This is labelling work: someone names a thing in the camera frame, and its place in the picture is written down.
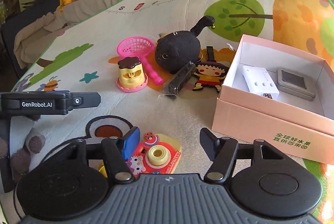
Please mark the red yellow toy camera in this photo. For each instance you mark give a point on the red yellow toy camera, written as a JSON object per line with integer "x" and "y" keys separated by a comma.
{"x": 156, "y": 156}

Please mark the beige blanket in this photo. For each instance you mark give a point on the beige blanket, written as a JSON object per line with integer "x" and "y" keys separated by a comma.
{"x": 34, "y": 36}

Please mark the person's left hand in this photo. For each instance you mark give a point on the person's left hand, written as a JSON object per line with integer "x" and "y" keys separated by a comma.
{"x": 35, "y": 141}

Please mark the pink toy net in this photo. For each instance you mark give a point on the pink toy net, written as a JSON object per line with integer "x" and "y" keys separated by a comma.
{"x": 152, "y": 71}

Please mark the yellow pudding toy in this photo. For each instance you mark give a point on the yellow pudding toy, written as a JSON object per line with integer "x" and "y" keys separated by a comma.
{"x": 130, "y": 77}

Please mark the white power adapter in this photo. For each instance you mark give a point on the white power adapter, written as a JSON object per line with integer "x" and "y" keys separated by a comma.
{"x": 257, "y": 80}

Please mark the black cat plush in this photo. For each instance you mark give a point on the black cat plush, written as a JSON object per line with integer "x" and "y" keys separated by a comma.
{"x": 177, "y": 49}

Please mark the small yellow toy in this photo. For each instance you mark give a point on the small yellow toy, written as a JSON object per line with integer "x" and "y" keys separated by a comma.
{"x": 102, "y": 170}

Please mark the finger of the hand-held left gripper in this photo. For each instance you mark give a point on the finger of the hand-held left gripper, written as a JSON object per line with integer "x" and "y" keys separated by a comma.
{"x": 86, "y": 100}

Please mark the grey tin with window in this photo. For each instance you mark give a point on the grey tin with window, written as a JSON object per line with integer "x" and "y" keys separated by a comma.
{"x": 293, "y": 79}

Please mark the pink cardboard box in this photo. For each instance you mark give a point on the pink cardboard box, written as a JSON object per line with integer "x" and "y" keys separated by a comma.
{"x": 261, "y": 119}

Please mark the beige sofa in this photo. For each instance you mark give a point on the beige sofa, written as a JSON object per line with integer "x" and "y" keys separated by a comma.
{"x": 86, "y": 7}

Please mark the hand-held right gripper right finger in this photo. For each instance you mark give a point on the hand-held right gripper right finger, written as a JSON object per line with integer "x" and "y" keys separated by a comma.
{"x": 207, "y": 143}

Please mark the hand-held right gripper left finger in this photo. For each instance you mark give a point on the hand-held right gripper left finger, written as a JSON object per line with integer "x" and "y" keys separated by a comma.
{"x": 131, "y": 143}

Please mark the black bar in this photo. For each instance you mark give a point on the black bar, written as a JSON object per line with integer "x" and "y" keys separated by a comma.
{"x": 178, "y": 80}

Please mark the cartoon girl luggage tag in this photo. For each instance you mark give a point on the cartoon girl luggage tag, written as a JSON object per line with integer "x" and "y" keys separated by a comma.
{"x": 208, "y": 75}

